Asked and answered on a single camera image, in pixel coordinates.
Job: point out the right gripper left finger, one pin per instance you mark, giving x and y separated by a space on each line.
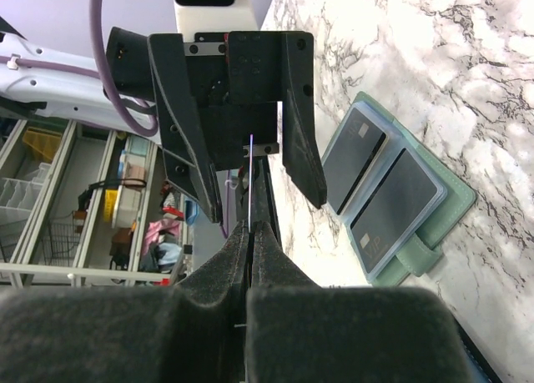
182 333

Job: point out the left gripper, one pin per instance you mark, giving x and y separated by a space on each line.
216 100

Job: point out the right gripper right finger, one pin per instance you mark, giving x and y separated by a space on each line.
300 332

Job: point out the grey credit card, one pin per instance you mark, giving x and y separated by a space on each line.
251 182

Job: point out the green card holder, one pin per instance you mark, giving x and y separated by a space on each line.
422 250

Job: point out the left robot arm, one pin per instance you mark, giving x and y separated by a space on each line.
44 82

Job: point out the dark card left pocket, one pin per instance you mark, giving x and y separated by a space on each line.
351 153

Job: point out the dark card pocket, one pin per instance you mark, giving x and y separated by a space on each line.
351 153
396 207

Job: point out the dark card right pocket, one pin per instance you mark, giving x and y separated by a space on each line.
396 207

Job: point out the black card holder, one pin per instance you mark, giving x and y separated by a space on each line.
480 369

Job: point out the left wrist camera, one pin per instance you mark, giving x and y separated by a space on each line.
213 16

